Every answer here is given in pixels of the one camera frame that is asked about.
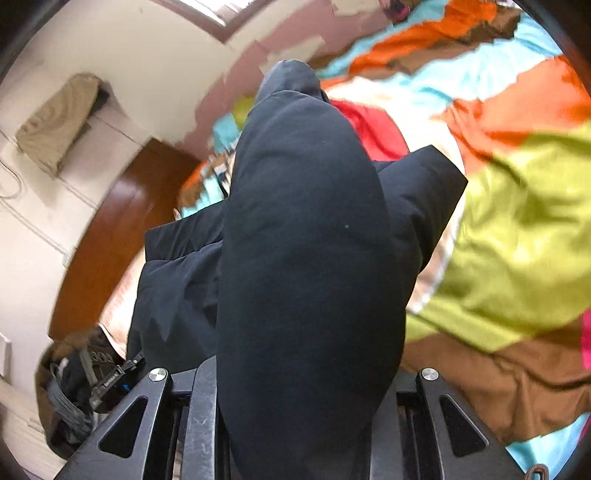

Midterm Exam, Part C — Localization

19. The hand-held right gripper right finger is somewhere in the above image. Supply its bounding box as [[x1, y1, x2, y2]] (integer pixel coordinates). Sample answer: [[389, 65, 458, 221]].
[[369, 367, 527, 480]]

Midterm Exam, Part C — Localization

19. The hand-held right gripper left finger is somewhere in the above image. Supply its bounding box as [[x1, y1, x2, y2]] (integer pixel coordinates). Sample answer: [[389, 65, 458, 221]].
[[53, 357, 232, 480]]

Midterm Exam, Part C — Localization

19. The navy padded jacket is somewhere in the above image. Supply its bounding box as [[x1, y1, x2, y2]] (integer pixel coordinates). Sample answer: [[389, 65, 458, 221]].
[[127, 60, 469, 480]]

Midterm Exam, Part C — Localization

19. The dark pink clothes pile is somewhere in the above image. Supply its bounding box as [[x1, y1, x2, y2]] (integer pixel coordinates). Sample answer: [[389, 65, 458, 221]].
[[379, 0, 416, 21]]

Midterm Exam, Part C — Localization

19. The dark bag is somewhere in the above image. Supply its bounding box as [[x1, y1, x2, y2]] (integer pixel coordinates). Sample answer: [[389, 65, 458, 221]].
[[39, 332, 125, 448]]

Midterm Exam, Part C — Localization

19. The brown wooden bed board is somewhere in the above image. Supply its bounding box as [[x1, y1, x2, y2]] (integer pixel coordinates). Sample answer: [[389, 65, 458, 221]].
[[48, 138, 201, 342]]

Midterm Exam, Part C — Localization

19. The beige cloth cover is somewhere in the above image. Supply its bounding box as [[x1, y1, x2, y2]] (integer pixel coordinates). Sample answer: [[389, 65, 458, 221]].
[[15, 73, 112, 178]]

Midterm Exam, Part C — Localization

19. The colourful patchwork blanket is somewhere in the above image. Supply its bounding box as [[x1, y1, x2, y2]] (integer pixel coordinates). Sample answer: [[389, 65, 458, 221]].
[[99, 0, 591, 480]]

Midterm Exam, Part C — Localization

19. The red cloth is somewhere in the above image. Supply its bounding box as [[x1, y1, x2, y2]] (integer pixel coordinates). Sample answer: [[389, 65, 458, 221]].
[[330, 99, 411, 162]]

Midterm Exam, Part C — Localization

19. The white wall socket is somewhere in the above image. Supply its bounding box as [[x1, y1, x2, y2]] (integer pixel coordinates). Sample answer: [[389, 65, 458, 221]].
[[0, 335, 13, 381]]

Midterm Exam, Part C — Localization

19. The brown window frame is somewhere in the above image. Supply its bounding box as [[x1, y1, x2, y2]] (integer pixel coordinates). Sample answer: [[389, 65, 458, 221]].
[[152, 0, 278, 44]]

